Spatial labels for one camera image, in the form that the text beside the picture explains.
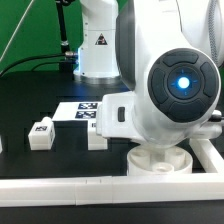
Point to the white marker sheet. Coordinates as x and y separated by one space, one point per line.
70 111

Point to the thin white rod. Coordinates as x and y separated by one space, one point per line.
20 22

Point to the white part left edge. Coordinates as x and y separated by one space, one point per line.
1 148

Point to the white L-shaped fence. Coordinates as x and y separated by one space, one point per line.
208 185

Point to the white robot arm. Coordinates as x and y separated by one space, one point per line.
167 52

